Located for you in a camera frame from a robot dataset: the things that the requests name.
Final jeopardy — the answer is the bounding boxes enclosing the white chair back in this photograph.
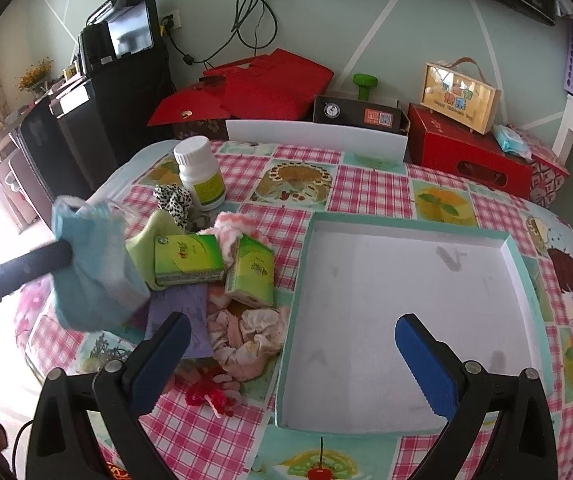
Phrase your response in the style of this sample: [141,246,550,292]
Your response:
[226,119,407,162]

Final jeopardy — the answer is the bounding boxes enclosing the green tissue pack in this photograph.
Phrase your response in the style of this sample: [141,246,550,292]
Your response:
[224,235,274,309]
[153,234,226,286]

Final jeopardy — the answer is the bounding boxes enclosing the pink white fuzzy sock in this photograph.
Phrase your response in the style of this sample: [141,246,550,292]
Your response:
[198,211,270,269]

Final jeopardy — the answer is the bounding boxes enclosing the white pill bottle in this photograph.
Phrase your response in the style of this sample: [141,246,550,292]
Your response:
[172,136,226,211]

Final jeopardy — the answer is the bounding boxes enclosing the red gift box with handle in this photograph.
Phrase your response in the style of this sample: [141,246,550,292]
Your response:
[407,104,532,198]

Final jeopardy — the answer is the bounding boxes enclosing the green dumbbell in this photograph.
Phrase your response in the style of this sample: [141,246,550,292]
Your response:
[353,74,379,102]

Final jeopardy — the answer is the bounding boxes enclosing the red flat gift bags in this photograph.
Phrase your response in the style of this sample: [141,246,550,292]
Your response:
[148,49,334,127]

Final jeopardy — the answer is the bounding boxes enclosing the blue face mask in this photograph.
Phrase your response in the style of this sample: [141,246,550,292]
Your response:
[52,195,150,332]

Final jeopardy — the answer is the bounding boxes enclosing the blue wet wipes pack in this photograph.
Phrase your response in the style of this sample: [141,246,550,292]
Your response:
[492,125,532,160]

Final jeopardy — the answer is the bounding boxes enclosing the patterned red storage box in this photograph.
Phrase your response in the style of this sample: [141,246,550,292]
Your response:
[511,126,570,209]

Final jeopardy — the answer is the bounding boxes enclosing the pink floral cloth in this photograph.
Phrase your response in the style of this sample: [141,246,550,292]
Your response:
[207,307,290,382]

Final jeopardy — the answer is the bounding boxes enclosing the purple cloth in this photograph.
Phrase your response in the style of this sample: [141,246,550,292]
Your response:
[143,284,215,361]

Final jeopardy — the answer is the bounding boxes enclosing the white tray with teal rim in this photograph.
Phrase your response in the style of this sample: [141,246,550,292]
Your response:
[276,212,553,436]

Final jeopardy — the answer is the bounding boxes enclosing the black box with labels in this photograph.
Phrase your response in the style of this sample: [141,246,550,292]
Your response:
[313,96,410,136]

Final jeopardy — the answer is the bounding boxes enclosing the checkered picture tablecloth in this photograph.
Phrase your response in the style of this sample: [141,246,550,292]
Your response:
[15,141,573,479]

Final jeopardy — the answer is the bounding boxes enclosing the yellow gift case with handle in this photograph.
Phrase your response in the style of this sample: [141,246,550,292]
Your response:
[420,56,501,134]

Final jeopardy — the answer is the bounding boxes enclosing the leopard print scrunchie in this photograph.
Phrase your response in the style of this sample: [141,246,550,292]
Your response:
[153,184,193,230]

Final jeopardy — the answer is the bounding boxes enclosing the red white scrunchie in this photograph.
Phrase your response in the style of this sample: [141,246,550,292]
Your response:
[186,366,242,418]

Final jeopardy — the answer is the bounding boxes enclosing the yellow flower bouquet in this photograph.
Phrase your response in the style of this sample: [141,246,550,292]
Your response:
[17,58,53,91]

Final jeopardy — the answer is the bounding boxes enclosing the black cable on wall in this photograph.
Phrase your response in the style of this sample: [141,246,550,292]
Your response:
[158,0,280,68]

